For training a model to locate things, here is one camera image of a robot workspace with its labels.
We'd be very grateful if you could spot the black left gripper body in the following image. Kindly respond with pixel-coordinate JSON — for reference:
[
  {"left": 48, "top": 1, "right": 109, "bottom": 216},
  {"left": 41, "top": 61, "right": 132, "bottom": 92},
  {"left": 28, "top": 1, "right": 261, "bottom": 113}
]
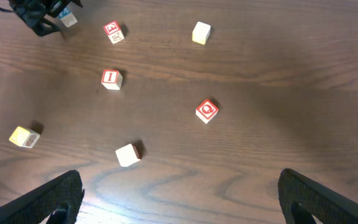
[{"left": 9, "top": 0, "right": 83, "bottom": 20}]

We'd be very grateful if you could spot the red number 3 block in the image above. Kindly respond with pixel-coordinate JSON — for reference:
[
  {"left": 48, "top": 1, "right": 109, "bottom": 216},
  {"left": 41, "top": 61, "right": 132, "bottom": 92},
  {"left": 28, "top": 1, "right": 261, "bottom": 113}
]
[{"left": 103, "top": 21, "right": 125, "bottom": 44}]

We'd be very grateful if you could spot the white and blue block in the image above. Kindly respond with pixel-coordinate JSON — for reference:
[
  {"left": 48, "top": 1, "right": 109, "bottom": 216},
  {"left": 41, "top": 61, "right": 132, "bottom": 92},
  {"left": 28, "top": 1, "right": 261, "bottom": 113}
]
[{"left": 116, "top": 144, "right": 140, "bottom": 167}]

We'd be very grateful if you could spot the pale yellow wooden block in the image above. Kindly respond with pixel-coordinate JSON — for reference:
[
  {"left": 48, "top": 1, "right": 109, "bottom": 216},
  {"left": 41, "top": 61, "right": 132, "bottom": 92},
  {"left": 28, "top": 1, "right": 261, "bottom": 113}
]
[{"left": 192, "top": 22, "right": 211, "bottom": 45}]

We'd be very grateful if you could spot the red letter I block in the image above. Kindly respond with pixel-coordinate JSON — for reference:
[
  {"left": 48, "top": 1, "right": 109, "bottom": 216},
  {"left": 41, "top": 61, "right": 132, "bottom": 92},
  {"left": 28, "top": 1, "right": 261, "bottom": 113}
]
[{"left": 101, "top": 70, "right": 123, "bottom": 90}]

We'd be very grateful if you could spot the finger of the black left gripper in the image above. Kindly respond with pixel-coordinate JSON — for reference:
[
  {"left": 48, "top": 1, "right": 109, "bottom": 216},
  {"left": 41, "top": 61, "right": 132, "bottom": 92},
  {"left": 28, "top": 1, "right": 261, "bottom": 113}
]
[{"left": 32, "top": 18, "right": 60, "bottom": 37}]

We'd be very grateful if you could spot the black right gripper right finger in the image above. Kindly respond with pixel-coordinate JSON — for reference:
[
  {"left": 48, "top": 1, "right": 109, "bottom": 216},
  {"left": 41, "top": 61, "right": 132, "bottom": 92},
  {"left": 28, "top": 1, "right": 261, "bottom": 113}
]
[{"left": 278, "top": 169, "right": 358, "bottom": 224}]

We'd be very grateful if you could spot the red letter Q block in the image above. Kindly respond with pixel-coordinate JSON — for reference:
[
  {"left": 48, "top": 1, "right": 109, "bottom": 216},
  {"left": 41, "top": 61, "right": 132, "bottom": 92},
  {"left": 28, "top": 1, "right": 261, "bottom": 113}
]
[{"left": 195, "top": 100, "right": 219, "bottom": 124}]

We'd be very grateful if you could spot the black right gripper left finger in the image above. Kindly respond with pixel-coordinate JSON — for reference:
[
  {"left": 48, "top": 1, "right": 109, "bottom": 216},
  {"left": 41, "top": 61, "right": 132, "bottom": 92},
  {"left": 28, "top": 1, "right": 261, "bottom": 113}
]
[{"left": 0, "top": 170, "right": 85, "bottom": 224}]

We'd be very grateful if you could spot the blue number 2 block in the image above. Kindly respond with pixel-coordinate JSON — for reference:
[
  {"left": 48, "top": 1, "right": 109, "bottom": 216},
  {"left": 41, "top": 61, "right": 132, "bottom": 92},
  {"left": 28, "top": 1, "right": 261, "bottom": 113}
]
[{"left": 58, "top": 7, "right": 78, "bottom": 27}]

